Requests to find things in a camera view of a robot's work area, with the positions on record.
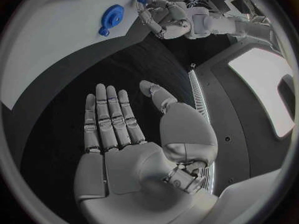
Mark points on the blue peg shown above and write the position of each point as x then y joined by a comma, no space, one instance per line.
104,31
141,0

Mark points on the blue gear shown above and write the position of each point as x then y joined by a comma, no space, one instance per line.
113,15

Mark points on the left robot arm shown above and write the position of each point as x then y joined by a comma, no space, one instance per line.
219,23

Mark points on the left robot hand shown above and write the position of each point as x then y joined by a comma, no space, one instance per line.
174,20

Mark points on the workshop desk with equipment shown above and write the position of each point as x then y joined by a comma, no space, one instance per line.
219,0

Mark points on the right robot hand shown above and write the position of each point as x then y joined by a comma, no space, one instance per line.
130,171

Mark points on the white task board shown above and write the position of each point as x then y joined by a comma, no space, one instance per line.
58,26

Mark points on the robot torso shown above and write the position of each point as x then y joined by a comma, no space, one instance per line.
233,115

